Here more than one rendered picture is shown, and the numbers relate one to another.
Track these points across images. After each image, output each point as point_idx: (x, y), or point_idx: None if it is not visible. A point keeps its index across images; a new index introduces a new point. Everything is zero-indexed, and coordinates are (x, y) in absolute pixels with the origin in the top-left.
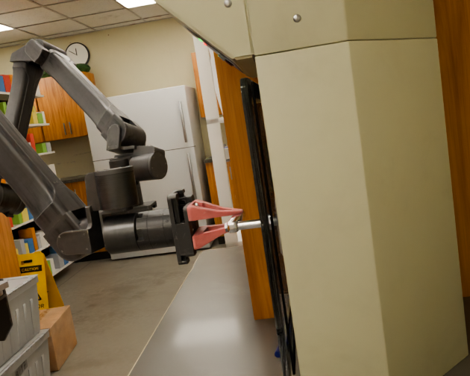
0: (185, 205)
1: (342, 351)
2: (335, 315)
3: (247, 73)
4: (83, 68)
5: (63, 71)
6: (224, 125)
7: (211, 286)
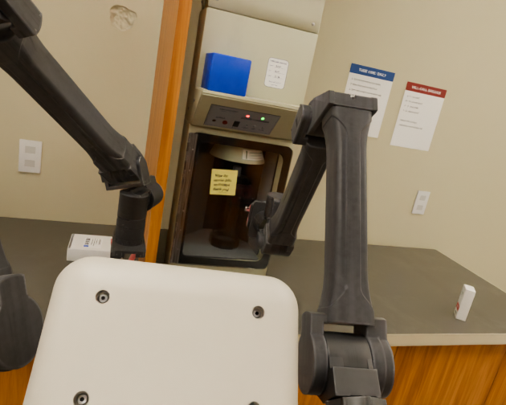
0: None
1: None
2: None
3: (222, 128)
4: None
5: (53, 66)
6: (170, 154)
7: (46, 314)
